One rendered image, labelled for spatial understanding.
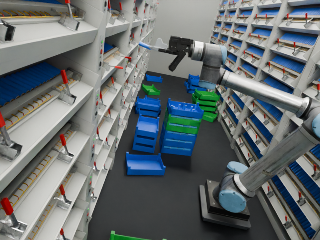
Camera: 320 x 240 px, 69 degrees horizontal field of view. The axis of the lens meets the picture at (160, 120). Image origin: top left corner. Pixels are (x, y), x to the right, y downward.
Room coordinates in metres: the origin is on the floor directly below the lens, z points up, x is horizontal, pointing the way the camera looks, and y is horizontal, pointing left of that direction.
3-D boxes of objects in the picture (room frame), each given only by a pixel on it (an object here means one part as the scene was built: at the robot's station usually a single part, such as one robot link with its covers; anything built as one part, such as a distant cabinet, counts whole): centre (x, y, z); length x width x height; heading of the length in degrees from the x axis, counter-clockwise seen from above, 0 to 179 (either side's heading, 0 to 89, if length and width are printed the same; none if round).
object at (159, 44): (1.16, 0.08, 1.03); 0.09 x 0.03 x 0.06; 98
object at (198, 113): (1.99, -0.20, 0.44); 0.30 x 0.20 x 0.08; 100
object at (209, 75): (1.21, -0.20, 0.92); 0.12 x 0.09 x 0.12; 163
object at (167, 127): (1.99, -0.20, 0.28); 0.30 x 0.20 x 0.08; 100
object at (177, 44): (1.19, -0.02, 1.04); 0.12 x 0.08 x 0.09; 94
